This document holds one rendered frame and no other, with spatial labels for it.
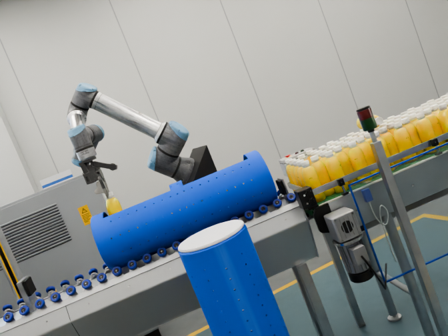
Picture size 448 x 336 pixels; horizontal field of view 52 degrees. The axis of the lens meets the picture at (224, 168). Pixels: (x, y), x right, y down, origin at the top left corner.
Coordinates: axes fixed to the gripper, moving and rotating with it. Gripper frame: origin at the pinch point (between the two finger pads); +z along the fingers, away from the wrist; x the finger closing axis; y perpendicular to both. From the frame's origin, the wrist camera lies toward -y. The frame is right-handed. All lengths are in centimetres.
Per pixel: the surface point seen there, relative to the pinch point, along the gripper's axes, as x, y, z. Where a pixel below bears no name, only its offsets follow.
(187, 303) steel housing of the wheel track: 14, -16, 62
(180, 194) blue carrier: 16.4, -32.9, 11.6
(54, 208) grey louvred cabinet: -125, 60, 1
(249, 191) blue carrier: 20, -63, 22
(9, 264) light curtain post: -24, 66, 16
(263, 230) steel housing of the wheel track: 18, -63, 43
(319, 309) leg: 15, -75, 92
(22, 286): 11, 51, 24
